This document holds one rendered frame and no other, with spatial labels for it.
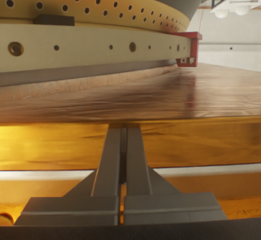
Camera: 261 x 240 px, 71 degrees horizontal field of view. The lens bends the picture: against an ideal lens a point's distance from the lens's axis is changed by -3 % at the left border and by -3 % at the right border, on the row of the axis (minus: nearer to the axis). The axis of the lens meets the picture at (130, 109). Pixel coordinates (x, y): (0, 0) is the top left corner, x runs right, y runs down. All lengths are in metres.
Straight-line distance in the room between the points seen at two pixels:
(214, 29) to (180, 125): 5.95
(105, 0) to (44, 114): 0.19
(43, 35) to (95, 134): 0.13
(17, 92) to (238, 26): 6.27
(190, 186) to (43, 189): 0.14
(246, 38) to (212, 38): 1.00
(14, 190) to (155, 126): 0.15
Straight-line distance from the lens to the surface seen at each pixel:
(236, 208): 0.23
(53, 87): 0.28
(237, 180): 0.21
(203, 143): 0.18
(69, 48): 0.24
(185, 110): 0.19
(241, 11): 4.52
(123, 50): 0.28
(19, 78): 0.29
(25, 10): 0.28
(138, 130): 0.15
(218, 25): 6.15
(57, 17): 0.26
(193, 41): 0.54
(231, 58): 6.31
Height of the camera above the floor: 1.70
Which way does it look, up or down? 17 degrees up
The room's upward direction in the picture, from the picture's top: 179 degrees clockwise
